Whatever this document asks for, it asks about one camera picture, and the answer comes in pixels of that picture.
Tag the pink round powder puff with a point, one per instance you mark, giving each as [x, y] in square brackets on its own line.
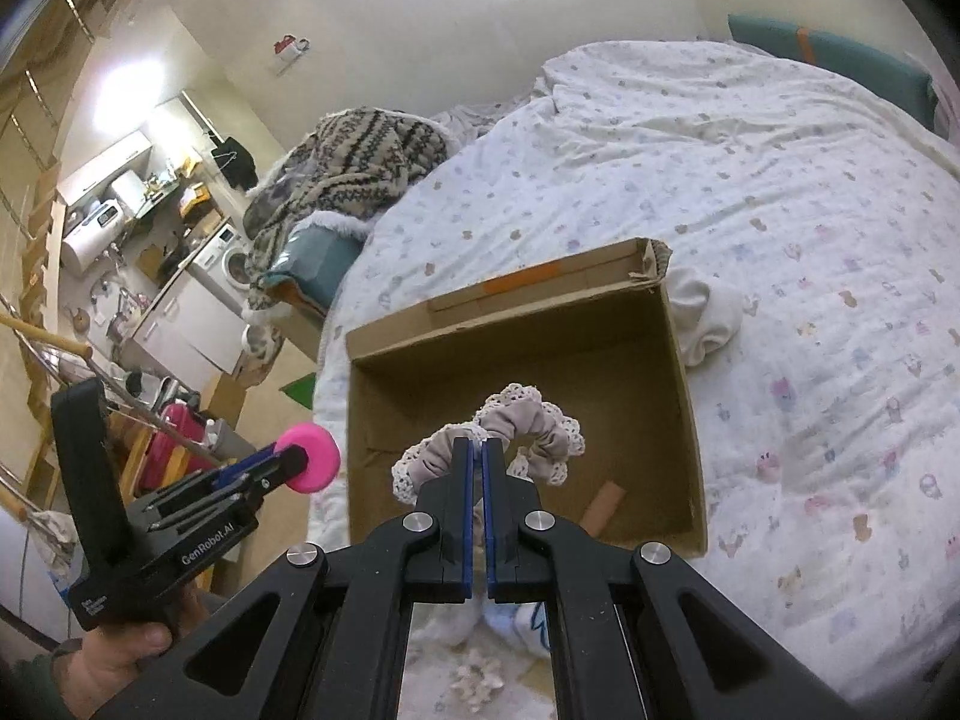
[313, 457]

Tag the teal cushion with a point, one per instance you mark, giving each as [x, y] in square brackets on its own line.
[319, 255]

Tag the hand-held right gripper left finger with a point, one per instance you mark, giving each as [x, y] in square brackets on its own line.
[468, 517]

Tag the black garment on hanger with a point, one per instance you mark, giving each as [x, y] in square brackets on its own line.
[238, 161]

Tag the green floor mat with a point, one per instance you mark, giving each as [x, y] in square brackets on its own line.
[301, 392]

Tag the white lacy scrunchie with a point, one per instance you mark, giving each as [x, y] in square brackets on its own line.
[476, 673]

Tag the patterned knit fleece blanket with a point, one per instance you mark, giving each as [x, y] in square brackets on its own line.
[352, 157]

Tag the cardboard box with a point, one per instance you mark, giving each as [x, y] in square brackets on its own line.
[525, 345]

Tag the white water heater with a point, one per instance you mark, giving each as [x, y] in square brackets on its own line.
[90, 247]

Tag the red and white wall hanging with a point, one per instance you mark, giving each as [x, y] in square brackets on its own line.
[289, 52]

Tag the beige lace-trimmed scrunchie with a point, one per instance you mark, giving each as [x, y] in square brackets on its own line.
[525, 420]

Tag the pink suitcase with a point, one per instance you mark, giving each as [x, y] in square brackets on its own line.
[174, 439]

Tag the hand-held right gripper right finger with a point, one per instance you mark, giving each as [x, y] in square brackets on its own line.
[492, 517]

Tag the white printed bed quilt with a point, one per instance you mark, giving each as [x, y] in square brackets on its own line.
[750, 202]

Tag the white washing machine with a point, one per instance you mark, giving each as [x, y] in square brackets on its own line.
[225, 255]

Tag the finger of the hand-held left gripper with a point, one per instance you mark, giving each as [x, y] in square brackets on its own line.
[247, 468]
[196, 506]

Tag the brown tape strip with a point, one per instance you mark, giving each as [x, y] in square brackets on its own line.
[604, 506]

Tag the white kitchen cabinet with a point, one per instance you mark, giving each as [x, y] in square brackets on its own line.
[180, 322]

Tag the wooden handrail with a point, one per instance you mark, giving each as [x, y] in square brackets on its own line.
[45, 335]

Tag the person's left hand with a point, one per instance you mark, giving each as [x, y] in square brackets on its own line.
[112, 652]

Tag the blue and white cloth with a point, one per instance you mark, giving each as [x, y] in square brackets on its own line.
[517, 626]

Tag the cream white cloth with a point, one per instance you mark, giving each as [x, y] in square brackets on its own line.
[701, 315]

